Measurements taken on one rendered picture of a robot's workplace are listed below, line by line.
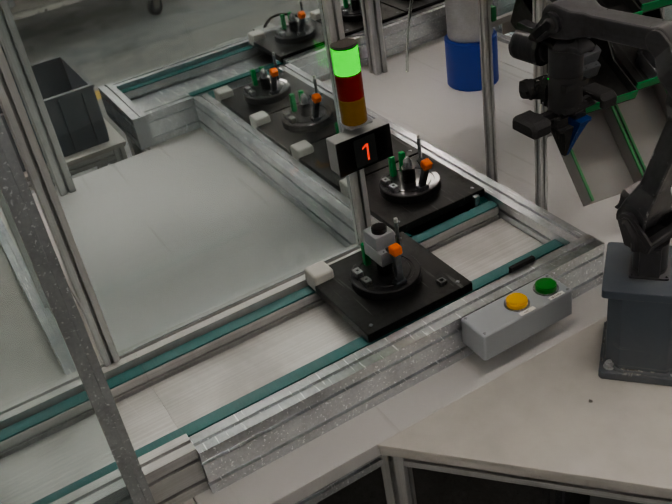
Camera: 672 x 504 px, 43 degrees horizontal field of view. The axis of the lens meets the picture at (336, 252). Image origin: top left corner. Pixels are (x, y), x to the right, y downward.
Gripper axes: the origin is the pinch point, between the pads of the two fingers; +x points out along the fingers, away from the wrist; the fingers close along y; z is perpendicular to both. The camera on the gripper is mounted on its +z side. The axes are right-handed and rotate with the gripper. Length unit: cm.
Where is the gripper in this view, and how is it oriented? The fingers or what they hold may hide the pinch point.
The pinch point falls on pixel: (564, 137)
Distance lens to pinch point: 156.7
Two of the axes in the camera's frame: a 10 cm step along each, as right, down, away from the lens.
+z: -5.0, -4.4, 7.5
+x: 1.4, 8.1, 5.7
